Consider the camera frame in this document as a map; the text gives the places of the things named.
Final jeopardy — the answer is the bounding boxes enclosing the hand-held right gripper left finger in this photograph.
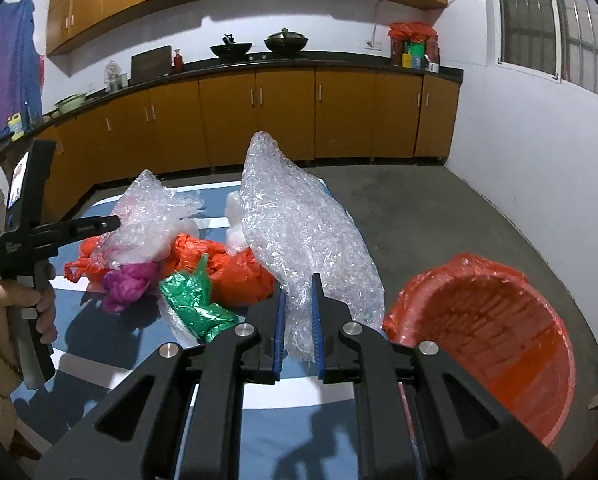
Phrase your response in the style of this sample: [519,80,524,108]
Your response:
[34,287,288,480]

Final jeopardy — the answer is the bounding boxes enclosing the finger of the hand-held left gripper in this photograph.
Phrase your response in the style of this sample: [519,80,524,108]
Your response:
[53,215,122,250]

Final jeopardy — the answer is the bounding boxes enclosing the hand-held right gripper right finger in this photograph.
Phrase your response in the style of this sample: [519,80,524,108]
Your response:
[311,273,564,480]

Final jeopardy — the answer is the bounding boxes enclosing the small clear bubble wrap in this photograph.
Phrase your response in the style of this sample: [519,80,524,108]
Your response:
[90,170,206,292]

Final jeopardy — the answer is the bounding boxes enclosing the orange plastic bag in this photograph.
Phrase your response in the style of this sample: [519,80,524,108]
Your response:
[64,232,230,286]
[206,247,278,307]

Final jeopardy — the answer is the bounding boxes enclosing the purple plastic bag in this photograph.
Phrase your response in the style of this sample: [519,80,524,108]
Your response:
[102,260,162,314]

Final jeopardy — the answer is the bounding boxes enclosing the green plastic bag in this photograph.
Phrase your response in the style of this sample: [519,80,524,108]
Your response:
[159,255,240,345]

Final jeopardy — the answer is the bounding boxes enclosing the large clear bubble wrap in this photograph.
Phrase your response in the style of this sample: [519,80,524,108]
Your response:
[240,131,386,362]

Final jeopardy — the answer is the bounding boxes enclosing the white plastic bag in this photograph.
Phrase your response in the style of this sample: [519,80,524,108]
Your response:
[225,190,252,257]

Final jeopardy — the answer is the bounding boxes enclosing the red lined waste bin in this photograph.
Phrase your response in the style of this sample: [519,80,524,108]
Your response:
[382,253,578,449]

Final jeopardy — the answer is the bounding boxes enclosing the person's left hand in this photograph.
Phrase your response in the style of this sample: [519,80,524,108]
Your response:
[0,263,58,360]

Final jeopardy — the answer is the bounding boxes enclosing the blue white striped mat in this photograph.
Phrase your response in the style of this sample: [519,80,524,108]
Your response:
[9,178,420,480]

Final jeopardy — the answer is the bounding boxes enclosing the green bowl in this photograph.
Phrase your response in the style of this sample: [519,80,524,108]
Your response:
[55,92,88,114]

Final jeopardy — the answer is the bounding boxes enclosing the glass jar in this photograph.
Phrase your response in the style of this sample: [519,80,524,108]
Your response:
[104,60,124,93]

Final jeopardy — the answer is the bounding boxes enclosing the purple hanging cloth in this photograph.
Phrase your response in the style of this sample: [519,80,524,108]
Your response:
[0,0,44,150]

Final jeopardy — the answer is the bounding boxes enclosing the dark wooden cutting board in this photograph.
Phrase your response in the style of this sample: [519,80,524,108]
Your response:
[130,45,173,86]

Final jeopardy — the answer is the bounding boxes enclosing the wooden lower kitchen cabinets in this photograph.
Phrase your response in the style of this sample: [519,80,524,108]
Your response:
[29,67,460,223]

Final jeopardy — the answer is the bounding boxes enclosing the black open wok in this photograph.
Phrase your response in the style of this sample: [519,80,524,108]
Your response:
[210,33,254,59]

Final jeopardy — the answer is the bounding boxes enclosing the black wok with lid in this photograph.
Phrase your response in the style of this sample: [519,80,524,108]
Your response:
[264,28,310,56]

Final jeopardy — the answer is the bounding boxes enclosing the black kitchen countertop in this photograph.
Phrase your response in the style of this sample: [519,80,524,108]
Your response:
[0,50,464,162]

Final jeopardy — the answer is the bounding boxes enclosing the red bag on packages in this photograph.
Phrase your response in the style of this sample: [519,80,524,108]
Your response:
[388,22,440,68]

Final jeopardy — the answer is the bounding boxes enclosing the barred window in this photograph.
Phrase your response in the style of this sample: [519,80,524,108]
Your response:
[494,0,598,106]

